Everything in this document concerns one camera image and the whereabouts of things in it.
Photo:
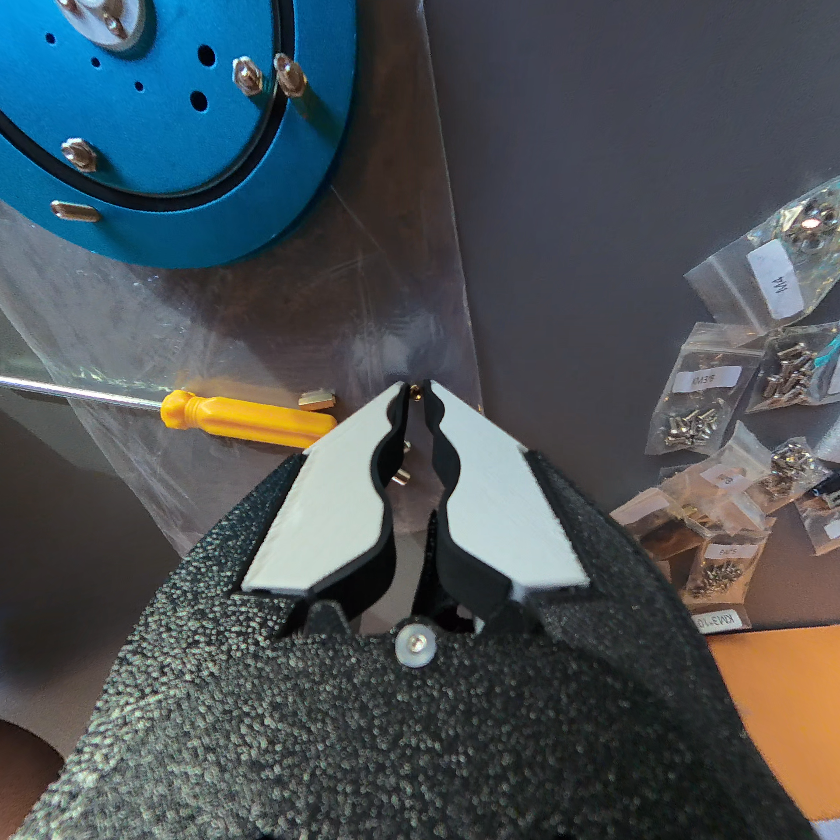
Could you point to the clear plastic bag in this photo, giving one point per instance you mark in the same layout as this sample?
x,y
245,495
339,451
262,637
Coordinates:
x,y
229,328

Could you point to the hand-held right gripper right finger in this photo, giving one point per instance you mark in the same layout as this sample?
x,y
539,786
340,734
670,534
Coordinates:
x,y
512,518

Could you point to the brass hex standoff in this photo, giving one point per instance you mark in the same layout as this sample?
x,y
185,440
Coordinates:
x,y
318,398

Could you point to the orange cardboard box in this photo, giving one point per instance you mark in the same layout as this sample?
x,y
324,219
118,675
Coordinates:
x,y
787,709

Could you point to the blue metal turntable base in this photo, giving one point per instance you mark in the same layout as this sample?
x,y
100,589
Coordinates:
x,y
151,144

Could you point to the pile of small screw bags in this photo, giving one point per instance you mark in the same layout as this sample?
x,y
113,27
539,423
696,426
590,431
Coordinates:
x,y
722,407

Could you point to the grey desk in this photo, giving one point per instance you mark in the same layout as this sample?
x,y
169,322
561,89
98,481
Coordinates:
x,y
590,197

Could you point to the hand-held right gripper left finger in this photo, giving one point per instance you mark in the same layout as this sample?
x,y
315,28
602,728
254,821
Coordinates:
x,y
315,525

